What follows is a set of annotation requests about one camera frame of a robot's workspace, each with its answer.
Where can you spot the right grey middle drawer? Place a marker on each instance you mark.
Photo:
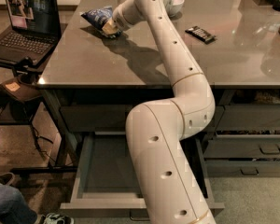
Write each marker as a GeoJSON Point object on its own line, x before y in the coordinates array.
{"type": "Point", "coordinates": [243, 146]}

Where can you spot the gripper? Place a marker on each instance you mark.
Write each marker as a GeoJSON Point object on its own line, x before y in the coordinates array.
{"type": "Point", "coordinates": [120, 21]}

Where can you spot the open grey middle drawer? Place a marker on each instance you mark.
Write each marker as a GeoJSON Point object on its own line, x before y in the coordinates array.
{"type": "Point", "coordinates": [106, 183]}

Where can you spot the brown pouch with note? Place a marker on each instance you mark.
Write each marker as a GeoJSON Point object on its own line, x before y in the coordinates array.
{"type": "Point", "coordinates": [19, 91]}

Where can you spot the black candy bar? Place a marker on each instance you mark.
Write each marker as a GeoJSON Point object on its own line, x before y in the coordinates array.
{"type": "Point", "coordinates": [200, 34]}

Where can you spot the white ceramic bowl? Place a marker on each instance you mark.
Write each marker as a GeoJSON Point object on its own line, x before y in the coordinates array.
{"type": "Point", "coordinates": [176, 7]}

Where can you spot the black open laptop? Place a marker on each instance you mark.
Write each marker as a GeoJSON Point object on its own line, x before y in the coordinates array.
{"type": "Point", "coordinates": [35, 32]}

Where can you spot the green white sneaker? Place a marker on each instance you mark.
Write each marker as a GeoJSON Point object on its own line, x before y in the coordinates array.
{"type": "Point", "coordinates": [53, 218]}

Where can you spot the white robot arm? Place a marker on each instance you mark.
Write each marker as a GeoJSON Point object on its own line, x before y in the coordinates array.
{"type": "Point", "coordinates": [154, 129]}

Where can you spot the blue jeans leg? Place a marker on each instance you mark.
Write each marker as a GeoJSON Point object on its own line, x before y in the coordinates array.
{"type": "Point", "coordinates": [13, 207]}

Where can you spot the right grey top drawer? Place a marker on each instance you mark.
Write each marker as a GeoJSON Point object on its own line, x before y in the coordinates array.
{"type": "Point", "coordinates": [250, 118]}

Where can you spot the brown sneaker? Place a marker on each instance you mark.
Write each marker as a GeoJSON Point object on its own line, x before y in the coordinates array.
{"type": "Point", "coordinates": [7, 178]}

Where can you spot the right grey bottom drawer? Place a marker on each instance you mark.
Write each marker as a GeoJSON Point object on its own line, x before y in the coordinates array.
{"type": "Point", "coordinates": [243, 168]}

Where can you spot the blue chip bag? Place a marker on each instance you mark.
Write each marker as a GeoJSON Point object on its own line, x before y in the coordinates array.
{"type": "Point", "coordinates": [98, 17]}

